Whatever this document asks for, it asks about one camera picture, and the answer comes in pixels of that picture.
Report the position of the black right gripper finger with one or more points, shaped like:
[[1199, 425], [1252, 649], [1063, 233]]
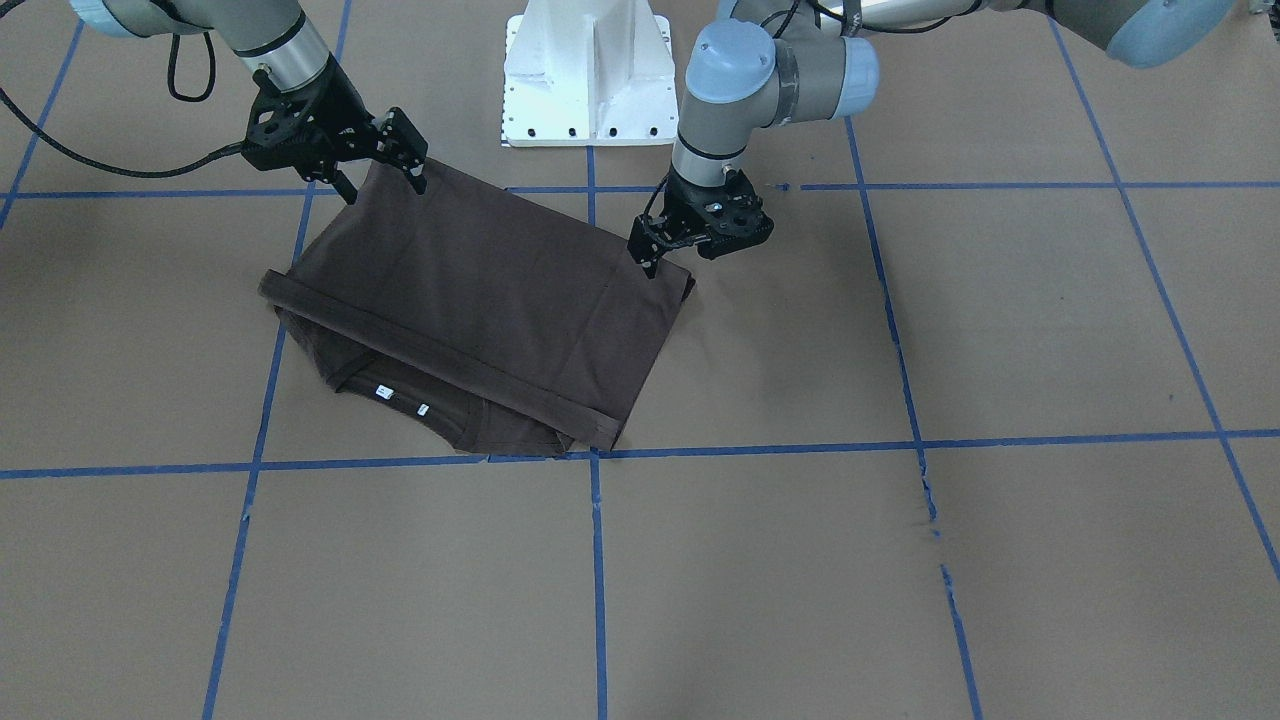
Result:
[[401, 145], [341, 183]]

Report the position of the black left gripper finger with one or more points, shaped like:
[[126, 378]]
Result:
[[648, 242]]

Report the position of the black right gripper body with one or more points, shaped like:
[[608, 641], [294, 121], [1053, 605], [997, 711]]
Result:
[[341, 111]]

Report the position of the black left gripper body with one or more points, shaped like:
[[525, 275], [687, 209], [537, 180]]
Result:
[[681, 205]]

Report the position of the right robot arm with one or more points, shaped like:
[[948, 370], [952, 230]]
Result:
[[276, 35]]

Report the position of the dark brown t-shirt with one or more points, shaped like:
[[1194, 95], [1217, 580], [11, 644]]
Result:
[[503, 326]]

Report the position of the white metal base plate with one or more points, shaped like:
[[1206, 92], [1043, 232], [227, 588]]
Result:
[[588, 73]]

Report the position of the brown paper table cover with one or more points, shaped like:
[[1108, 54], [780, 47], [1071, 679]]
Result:
[[988, 429]]

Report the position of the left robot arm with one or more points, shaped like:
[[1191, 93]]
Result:
[[770, 64]]

